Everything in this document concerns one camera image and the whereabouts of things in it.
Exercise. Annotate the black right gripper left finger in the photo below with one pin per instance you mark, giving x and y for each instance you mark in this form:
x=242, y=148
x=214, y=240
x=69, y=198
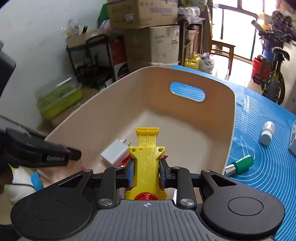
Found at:
x=100, y=189

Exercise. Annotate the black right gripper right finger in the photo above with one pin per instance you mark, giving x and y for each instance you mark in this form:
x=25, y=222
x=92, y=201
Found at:
x=185, y=182

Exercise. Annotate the white usb charger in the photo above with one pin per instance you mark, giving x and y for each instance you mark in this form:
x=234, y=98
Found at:
x=116, y=152

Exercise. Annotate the beige plastic storage bin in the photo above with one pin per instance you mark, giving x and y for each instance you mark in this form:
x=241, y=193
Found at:
x=195, y=116

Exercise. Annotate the yellow toy launcher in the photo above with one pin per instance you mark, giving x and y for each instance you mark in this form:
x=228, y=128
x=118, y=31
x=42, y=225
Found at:
x=147, y=141

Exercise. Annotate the white pill bottle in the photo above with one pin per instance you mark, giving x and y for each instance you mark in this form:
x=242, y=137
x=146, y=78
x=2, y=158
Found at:
x=267, y=133

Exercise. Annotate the person's left hand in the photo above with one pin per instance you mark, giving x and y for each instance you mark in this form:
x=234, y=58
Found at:
x=6, y=177

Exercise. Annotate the green plastic lidded container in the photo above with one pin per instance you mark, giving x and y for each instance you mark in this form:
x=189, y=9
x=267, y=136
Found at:
x=58, y=95

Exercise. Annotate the white tissue pack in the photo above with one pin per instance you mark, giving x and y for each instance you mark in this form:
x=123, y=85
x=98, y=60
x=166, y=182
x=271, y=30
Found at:
x=292, y=143

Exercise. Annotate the black metal shelf rack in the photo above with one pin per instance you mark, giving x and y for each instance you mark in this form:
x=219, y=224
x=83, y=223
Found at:
x=92, y=63

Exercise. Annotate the cardboard tray on shelf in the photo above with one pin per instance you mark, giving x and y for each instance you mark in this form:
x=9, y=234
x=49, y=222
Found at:
x=81, y=39

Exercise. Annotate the white plastic bag on floor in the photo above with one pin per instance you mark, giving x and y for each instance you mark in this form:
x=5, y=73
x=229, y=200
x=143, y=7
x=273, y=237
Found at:
x=206, y=63

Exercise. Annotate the yellow oil jug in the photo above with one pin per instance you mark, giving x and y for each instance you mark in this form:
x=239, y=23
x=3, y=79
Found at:
x=193, y=63

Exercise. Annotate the green black bicycle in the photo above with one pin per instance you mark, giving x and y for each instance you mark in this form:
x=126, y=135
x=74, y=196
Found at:
x=273, y=85

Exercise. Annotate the red bucket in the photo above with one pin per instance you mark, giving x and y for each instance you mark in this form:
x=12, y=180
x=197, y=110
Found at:
x=260, y=69

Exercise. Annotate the red white appliance box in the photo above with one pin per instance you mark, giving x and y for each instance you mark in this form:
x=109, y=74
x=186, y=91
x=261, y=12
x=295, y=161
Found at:
x=119, y=59

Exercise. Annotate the wooden chair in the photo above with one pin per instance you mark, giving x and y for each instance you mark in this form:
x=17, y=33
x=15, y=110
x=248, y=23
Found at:
x=217, y=47

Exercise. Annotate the large stacked cardboard box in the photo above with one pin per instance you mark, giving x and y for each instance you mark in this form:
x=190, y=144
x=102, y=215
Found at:
x=153, y=46

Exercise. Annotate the open cardboard box on top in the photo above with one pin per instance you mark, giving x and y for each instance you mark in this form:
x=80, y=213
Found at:
x=138, y=14

